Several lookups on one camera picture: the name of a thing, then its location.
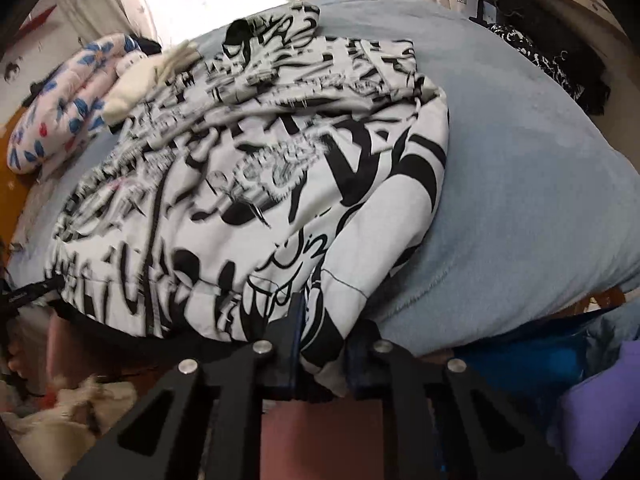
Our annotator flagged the black white graffiti print jacket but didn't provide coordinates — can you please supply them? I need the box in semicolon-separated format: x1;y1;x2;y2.
44;2;451;396

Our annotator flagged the purple cloth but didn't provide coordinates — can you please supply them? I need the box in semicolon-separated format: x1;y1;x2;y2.
547;340;640;480

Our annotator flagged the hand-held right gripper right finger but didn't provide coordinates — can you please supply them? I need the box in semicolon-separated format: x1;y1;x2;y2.
345;320;583;480

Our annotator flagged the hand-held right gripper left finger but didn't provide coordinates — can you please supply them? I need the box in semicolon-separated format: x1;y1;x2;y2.
65;292;306;480

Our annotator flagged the light blue bed blanket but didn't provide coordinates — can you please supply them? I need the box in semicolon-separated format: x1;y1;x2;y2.
10;0;640;356

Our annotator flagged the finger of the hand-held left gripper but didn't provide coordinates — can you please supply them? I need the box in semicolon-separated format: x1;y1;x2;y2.
0;280;65;313

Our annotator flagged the pink blue floral quilt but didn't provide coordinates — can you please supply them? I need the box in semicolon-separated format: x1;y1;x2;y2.
7;34;143;176

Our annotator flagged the cream folded garment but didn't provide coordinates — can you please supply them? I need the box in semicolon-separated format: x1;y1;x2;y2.
102;42;201;123

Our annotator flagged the cream fluffy cloth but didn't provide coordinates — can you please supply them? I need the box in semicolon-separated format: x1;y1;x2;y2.
0;377;138;480

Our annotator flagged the bright blue cloth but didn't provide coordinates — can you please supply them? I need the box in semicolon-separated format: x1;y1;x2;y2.
452;332;601;396

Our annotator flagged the dark cloth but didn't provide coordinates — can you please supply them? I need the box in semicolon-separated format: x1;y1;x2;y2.
127;35;163;56

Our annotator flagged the red wall sticker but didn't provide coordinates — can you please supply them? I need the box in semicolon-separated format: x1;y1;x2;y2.
14;4;58;43

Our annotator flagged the black white patterned cloth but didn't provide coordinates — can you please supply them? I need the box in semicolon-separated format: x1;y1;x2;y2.
487;22;611;116

